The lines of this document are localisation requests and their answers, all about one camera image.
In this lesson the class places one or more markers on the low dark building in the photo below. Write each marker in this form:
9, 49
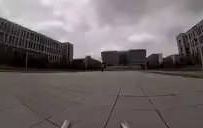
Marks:
87, 63

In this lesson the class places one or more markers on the wide grey building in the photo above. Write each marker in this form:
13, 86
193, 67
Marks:
124, 57

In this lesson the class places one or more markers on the grey slab pavement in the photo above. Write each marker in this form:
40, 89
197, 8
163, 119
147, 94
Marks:
89, 86

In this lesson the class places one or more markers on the small grey building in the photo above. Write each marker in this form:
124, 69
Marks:
154, 59

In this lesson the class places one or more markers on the robot's own part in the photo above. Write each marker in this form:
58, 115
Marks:
65, 124
124, 125

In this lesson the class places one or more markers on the thin pole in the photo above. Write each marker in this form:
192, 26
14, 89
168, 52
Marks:
26, 60

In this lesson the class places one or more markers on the long building with windows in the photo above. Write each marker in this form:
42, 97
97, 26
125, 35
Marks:
19, 43

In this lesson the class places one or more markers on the grass strip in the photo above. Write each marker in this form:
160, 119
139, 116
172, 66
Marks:
189, 74
9, 69

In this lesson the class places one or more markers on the pale lamp pole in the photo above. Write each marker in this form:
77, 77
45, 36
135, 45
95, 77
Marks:
201, 58

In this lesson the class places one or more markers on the pale building with window rows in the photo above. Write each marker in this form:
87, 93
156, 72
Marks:
199, 40

